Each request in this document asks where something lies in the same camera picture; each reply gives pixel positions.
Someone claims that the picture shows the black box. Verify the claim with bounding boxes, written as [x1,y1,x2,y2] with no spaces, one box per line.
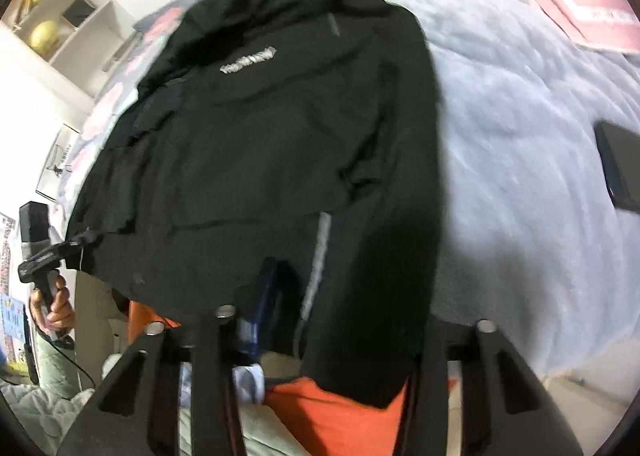
[62,0,96,26]

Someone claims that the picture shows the grey floral blanket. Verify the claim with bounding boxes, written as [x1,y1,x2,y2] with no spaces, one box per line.
[65,0,640,382]

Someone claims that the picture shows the colourful wall poster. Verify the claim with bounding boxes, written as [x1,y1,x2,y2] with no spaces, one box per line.
[0,213,33,372]

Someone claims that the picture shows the white printed paper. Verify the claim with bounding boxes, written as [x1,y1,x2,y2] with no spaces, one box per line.
[39,125,78,199]

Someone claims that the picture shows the yellow ball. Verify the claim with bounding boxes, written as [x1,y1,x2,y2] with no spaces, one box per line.
[27,20,63,50]

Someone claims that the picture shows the black phone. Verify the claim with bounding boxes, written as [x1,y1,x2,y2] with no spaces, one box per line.
[594,121,640,211]

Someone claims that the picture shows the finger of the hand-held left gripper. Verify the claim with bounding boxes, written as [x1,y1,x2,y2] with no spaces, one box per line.
[62,228,103,254]

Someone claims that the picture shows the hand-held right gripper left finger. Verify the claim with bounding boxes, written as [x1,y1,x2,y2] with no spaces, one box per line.
[59,256,281,456]

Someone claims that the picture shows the person's left hand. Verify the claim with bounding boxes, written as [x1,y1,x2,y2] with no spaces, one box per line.
[29,276,77,337]

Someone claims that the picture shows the black cable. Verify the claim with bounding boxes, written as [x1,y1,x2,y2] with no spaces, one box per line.
[30,321,97,389]

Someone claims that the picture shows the white bookshelf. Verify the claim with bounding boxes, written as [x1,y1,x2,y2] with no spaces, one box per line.
[0,0,151,96]

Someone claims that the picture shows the person's left forearm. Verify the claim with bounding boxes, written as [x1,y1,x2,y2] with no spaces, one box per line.
[29,331,97,404]

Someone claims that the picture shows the orange pants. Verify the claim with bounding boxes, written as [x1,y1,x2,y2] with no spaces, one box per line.
[127,301,408,456]

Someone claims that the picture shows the black hooded jacket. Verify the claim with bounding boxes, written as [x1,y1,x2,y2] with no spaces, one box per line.
[65,0,446,409]

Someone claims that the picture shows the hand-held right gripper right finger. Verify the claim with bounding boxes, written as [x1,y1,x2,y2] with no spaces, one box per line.
[400,318,583,456]

